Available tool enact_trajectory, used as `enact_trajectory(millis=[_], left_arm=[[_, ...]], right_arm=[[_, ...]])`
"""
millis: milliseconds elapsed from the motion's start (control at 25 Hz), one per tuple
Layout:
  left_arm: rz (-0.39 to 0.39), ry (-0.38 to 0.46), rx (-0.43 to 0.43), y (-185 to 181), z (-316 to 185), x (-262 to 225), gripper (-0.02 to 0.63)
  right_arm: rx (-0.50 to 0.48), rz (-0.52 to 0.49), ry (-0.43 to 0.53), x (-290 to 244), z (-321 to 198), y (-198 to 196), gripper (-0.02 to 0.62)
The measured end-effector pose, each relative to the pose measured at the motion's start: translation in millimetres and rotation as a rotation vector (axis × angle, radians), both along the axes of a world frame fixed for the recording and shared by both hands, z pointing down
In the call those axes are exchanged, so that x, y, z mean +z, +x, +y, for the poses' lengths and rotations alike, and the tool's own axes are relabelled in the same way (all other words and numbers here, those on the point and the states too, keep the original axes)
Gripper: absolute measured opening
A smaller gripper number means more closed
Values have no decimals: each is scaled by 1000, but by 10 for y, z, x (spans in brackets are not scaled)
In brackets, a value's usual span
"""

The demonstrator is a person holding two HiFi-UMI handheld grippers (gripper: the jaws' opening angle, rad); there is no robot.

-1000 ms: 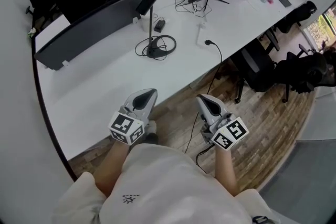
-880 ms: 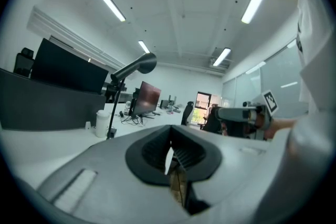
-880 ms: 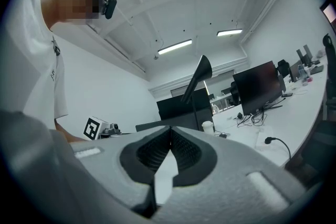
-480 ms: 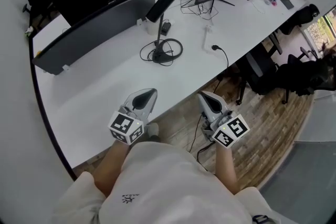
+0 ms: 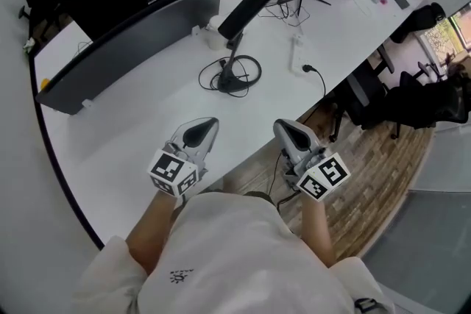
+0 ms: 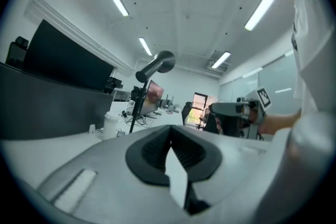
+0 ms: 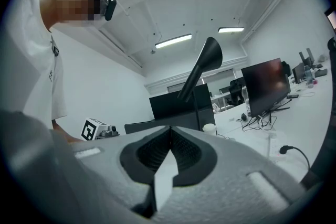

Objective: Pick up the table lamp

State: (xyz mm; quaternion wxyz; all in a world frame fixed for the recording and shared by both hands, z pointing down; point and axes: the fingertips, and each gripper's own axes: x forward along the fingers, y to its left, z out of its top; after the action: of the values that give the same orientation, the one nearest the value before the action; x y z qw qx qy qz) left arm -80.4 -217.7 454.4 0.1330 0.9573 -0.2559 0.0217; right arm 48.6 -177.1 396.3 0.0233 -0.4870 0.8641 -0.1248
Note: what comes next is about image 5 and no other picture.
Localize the black plug cable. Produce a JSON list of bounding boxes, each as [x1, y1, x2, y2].
[[266, 63, 328, 204]]

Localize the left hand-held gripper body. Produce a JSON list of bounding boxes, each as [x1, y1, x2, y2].
[[146, 141, 209, 199]]

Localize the person's white shirt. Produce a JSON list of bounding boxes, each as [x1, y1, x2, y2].
[[71, 191, 397, 314]]

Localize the glass door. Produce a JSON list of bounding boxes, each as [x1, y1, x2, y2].
[[420, 1, 471, 68]]

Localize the tangled black monitor cables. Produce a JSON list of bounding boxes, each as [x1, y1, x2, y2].
[[257, 0, 314, 27]]

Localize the white cup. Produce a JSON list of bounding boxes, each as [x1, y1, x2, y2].
[[205, 23, 227, 50]]

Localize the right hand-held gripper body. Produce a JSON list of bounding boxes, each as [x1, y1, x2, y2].
[[283, 146, 351, 202]]

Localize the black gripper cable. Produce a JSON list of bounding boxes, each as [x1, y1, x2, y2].
[[275, 190, 300, 211]]

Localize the person's left forearm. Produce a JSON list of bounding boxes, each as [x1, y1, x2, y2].
[[124, 190, 185, 277]]

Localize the large white office desk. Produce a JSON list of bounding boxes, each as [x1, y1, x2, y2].
[[29, 0, 428, 248]]

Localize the grey strap buckle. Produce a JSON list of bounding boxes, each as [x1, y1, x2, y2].
[[353, 297, 380, 314]]

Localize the thin black cable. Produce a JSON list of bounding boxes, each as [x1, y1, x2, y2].
[[74, 40, 93, 60]]

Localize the grey desk divider panel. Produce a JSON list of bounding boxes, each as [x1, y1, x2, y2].
[[35, 0, 223, 116]]

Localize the person's right forearm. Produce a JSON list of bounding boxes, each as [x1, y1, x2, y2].
[[300, 194, 337, 266]]

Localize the white power strip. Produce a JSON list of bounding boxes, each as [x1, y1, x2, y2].
[[287, 34, 305, 74]]

